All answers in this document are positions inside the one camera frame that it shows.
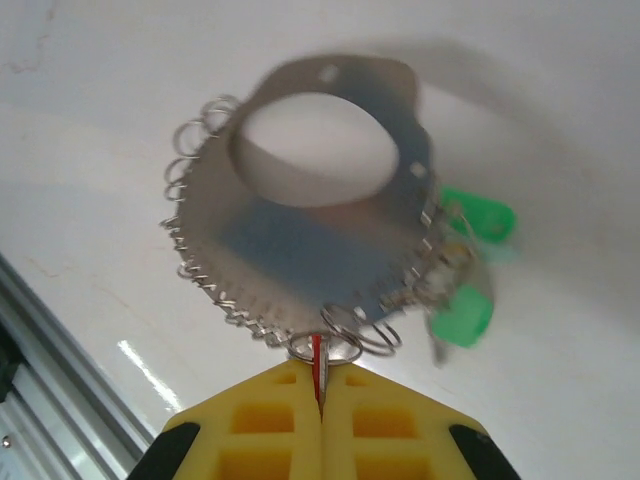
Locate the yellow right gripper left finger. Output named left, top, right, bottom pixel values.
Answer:
left=127, top=359, right=324, bottom=480

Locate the aluminium table rail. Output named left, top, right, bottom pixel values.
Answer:
left=0, top=252, right=157, bottom=480

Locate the green tagged key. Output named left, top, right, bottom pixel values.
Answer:
left=427, top=285, right=497, bottom=370
left=438, top=185, right=517, bottom=247

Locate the metal key organizer with rings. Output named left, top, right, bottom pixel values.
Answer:
left=159, top=52, right=444, bottom=364

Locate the red tagged key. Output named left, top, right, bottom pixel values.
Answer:
left=310, top=333, right=331, bottom=407

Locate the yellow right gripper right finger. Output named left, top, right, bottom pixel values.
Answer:
left=322, top=362, right=521, bottom=480

